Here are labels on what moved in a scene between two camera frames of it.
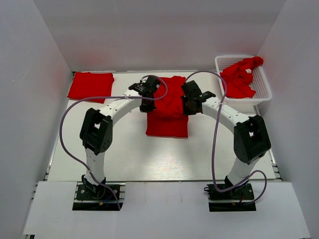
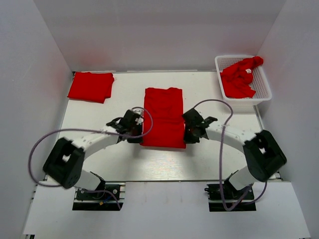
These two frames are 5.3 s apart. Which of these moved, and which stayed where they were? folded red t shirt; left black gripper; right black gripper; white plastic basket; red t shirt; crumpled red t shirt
Moved: red t shirt; right black gripper; left black gripper
Stayed: crumpled red t shirt; folded red t shirt; white plastic basket
